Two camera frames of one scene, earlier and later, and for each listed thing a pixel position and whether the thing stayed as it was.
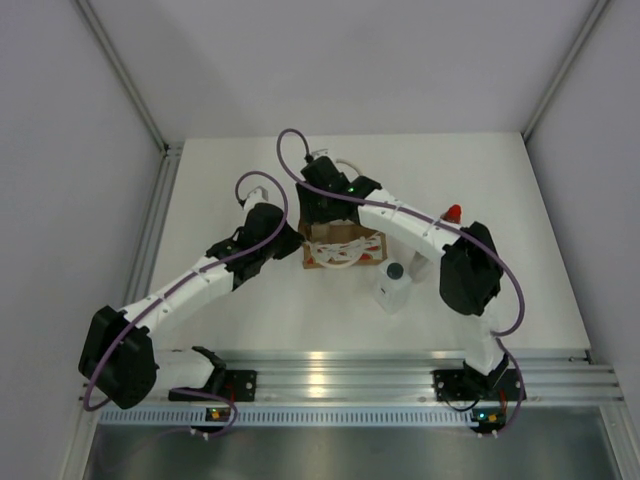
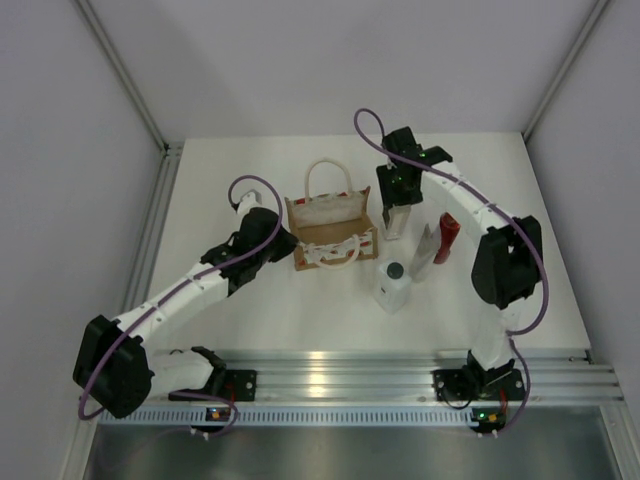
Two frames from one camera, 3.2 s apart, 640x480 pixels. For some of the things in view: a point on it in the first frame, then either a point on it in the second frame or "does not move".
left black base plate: (234, 385) does not move
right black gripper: (309, 211) to (389, 197)
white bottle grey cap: (391, 285) does not move
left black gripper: (292, 242) does not move
